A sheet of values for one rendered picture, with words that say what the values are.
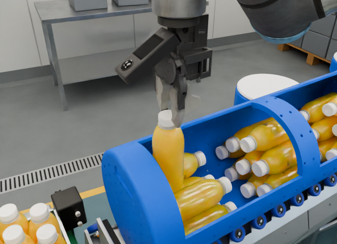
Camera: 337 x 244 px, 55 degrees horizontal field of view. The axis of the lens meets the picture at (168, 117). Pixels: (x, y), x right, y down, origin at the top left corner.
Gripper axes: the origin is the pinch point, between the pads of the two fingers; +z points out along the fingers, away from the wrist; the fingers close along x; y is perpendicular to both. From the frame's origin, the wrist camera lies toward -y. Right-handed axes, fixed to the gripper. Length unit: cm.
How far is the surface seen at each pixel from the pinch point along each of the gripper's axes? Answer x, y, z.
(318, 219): -13, 46, 45
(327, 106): 0, 56, 15
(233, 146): 4.3, 23.2, 19.7
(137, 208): -6.6, -11.0, 13.5
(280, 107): -1.0, 32.6, 7.4
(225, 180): -5.3, 12.5, 19.1
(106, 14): 231, 76, 42
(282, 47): 242, 334, 127
